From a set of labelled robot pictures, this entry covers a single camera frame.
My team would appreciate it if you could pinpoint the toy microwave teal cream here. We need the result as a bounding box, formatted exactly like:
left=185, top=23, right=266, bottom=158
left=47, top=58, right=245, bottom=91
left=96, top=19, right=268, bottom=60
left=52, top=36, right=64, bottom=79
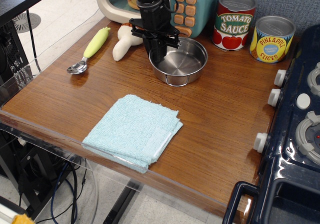
left=97, top=0, right=218, bottom=38

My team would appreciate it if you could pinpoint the dark blue toy stove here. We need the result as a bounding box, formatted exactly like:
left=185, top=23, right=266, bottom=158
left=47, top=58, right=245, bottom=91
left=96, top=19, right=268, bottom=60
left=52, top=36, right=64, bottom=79
left=223, top=25, right=320, bottom=223

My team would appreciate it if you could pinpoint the plush white brown mushroom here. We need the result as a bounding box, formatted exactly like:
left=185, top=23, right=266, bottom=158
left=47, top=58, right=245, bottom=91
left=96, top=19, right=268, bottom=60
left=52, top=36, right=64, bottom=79
left=112, top=23, right=143, bottom=61

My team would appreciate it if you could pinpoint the blue cable under table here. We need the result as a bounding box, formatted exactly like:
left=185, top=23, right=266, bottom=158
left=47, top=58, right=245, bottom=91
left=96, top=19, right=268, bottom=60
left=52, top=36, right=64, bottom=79
left=50, top=161, right=78, bottom=224

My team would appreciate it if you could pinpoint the black cable under table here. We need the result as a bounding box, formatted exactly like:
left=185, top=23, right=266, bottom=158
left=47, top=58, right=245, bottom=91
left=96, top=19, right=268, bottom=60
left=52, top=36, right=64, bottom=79
left=34, top=160, right=88, bottom=224

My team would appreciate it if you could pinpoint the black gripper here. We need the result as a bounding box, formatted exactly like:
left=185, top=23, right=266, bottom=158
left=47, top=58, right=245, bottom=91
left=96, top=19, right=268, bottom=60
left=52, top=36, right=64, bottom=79
left=130, top=0, right=180, bottom=63

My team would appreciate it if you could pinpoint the clear acrylic table guard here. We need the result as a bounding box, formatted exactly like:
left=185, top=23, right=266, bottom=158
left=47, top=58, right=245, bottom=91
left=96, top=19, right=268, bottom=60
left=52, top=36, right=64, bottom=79
left=0, top=19, right=228, bottom=212

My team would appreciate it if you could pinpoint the light blue folded rag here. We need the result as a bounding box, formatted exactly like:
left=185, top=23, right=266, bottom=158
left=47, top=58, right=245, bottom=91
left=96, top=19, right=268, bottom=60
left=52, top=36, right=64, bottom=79
left=82, top=95, right=183, bottom=173

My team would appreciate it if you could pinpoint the tomato sauce can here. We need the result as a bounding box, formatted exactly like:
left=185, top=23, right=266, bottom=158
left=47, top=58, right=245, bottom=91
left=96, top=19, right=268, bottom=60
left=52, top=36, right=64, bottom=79
left=212, top=0, right=257, bottom=51

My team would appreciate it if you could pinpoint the silver metal pot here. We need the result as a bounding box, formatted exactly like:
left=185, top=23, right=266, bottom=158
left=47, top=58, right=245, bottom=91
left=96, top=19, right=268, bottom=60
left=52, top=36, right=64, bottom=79
left=149, top=37, right=208, bottom=87

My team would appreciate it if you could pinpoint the pineapple slices can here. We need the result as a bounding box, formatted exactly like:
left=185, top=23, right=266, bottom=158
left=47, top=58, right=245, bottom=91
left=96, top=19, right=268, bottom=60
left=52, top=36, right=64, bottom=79
left=249, top=16, right=296, bottom=63

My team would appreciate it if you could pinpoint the black table leg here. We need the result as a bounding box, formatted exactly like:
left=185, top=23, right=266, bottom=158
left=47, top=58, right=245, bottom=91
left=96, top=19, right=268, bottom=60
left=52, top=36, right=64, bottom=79
left=103, top=179, right=143, bottom=224

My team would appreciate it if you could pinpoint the black desk at left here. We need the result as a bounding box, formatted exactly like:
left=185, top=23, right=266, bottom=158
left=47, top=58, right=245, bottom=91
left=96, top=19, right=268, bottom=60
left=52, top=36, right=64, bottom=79
left=0, top=0, right=42, bottom=84

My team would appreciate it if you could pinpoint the spoon with green handle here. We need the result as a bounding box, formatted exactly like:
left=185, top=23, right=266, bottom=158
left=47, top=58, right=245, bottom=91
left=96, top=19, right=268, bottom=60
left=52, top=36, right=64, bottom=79
left=67, top=27, right=111, bottom=75

